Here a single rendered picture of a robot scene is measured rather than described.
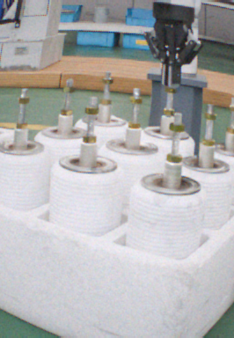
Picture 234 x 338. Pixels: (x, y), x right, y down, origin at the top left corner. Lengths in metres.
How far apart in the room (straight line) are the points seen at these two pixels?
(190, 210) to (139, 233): 0.07
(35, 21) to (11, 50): 0.21
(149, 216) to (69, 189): 0.11
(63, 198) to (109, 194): 0.06
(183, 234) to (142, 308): 0.11
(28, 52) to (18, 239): 2.28
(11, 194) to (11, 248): 0.08
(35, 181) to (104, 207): 0.12
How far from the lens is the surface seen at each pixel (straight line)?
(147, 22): 5.60
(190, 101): 1.43
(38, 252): 0.81
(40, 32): 3.09
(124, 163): 0.87
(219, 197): 0.84
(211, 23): 9.29
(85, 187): 0.78
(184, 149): 0.99
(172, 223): 0.73
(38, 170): 0.85
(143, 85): 2.89
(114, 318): 0.78
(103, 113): 1.06
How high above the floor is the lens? 0.48
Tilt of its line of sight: 17 degrees down
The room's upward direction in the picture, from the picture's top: 5 degrees clockwise
